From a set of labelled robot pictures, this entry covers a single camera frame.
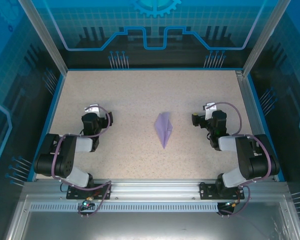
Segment purple paper sheet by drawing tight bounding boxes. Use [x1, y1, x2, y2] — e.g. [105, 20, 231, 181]
[154, 111, 174, 150]

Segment blue table border strip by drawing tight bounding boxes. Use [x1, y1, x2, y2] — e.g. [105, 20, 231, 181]
[26, 73, 67, 182]
[246, 74, 286, 182]

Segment blue printed side panel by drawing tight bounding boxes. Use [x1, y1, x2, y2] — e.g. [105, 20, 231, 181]
[0, 0, 66, 240]
[244, 0, 300, 226]

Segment grey metal shelf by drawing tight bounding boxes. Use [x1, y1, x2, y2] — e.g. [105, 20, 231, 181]
[3, 193, 300, 240]

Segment aluminium side rail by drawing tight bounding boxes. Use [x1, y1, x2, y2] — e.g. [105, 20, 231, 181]
[235, 70, 277, 181]

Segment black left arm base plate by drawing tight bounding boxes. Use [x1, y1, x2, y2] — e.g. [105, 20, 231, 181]
[66, 183, 113, 201]

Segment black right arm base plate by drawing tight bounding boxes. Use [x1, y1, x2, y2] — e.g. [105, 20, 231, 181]
[199, 182, 243, 201]

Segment long aluminium base rail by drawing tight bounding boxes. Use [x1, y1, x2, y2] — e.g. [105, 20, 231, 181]
[22, 178, 291, 202]

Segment cable connector with LED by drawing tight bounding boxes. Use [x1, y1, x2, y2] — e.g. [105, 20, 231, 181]
[221, 199, 242, 209]
[80, 197, 95, 211]

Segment slotted grey cable duct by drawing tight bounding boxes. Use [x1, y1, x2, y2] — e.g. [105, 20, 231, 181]
[28, 201, 225, 213]

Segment aluminium frame post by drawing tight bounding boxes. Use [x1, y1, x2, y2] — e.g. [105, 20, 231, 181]
[16, 0, 69, 76]
[241, 0, 293, 77]

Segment wide blue printed enclosure panel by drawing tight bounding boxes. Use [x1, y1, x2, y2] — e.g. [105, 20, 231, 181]
[36, 0, 275, 71]

